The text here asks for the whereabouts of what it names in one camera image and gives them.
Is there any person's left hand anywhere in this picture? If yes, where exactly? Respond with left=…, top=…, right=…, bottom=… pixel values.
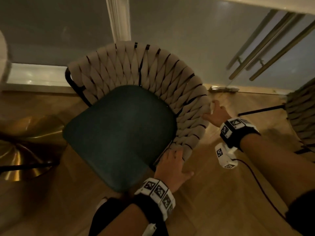
left=154, top=148, right=194, bottom=193

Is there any metal floor door hinge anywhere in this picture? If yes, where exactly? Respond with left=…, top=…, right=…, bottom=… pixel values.
left=209, top=86, right=240, bottom=93

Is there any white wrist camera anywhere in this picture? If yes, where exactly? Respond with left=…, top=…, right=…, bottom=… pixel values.
left=215, top=142, right=238, bottom=169
left=142, top=224, right=157, bottom=236

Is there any white shoe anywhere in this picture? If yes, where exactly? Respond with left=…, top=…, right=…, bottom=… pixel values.
left=95, top=197, right=109, bottom=211

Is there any brass door handle bar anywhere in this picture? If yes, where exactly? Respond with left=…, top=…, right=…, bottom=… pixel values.
left=249, top=21, right=315, bottom=81
left=229, top=13, right=305, bottom=80

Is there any person's black sleeve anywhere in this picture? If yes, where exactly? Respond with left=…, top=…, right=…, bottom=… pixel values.
left=285, top=189, right=315, bottom=236

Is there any left wrist marker band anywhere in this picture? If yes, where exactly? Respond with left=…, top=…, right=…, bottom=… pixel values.
left=133, top=178, right=176, bottom=222

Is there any gold table base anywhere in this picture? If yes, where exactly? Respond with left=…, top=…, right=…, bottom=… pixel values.
left=0, top=115, right=67, bottom=182

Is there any right wrist marker band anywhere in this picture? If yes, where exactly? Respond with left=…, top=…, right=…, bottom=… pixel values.
left=220, top=117, right=261, bottom=152

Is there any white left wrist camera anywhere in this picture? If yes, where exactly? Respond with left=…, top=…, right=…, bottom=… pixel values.
left=142, top=224, right=157, bottom=236

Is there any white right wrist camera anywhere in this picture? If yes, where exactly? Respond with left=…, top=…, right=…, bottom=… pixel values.
left=215, top=142, right=238, bottom=169

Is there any wrist marker band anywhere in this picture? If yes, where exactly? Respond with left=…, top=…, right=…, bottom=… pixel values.
left=220, top=117, right=261, bottom=152
left=133, top=178, right=176, bottom=222

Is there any thin black cable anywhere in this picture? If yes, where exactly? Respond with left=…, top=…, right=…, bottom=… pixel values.
left=236, top=159, right=287, bottom=220

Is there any person's right hand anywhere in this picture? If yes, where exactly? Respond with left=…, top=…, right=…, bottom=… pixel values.
left=203, top=100, right=232, bottom=128

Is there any white door frame post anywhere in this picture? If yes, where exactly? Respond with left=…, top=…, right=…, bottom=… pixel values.
left=106, top=0, right=132, bottom=43

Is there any person's right forearm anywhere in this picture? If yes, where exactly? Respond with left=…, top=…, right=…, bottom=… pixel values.
left=239, top=133, right=315, bottom=207

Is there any person's left forearm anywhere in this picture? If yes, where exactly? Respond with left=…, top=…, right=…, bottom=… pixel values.
left=97, top=203, right=150, bottom=236

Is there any woven beige chair green seat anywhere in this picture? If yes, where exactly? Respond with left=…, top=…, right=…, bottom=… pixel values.
left=63, top=42, right=212, bottom=192

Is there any dark door handle bar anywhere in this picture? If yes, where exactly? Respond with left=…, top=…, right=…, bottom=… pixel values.
left=226, top=9, right=279, bottom=70

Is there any person's black clothing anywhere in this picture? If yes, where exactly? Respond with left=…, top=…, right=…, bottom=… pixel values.
left=88, top=197, right=134, bottom=236

